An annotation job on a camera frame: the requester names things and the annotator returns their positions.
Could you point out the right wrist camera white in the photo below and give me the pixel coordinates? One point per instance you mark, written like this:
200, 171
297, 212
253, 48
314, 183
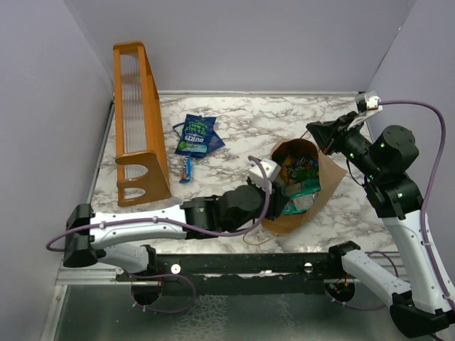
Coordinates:
368, 102

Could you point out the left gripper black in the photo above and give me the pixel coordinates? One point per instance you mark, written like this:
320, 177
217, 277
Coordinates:
276, 200

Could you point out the dark blue snack packet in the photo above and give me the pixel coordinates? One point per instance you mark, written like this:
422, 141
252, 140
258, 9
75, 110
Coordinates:
215, 144

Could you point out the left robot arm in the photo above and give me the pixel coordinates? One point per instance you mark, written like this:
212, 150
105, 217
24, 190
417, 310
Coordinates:
95, 237

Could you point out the brown paper bag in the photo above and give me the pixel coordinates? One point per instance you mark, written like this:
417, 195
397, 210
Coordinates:
330, 176

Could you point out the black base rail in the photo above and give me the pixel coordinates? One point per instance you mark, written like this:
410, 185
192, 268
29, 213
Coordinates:
238, 274

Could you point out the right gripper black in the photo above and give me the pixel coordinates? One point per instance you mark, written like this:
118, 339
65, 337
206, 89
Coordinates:
330, 133

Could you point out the orange wooden rack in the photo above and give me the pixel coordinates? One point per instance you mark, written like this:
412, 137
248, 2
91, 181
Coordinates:
142, 168

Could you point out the blue Burts crisps packet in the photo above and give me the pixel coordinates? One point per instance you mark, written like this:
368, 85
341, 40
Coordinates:
195, 136

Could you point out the small blue candy bar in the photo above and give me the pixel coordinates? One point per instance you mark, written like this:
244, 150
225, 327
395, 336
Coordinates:
187, 172

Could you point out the green snack packet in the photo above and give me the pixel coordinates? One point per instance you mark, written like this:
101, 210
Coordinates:
301, 196

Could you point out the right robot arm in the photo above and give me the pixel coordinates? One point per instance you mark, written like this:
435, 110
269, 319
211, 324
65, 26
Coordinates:
419, 306

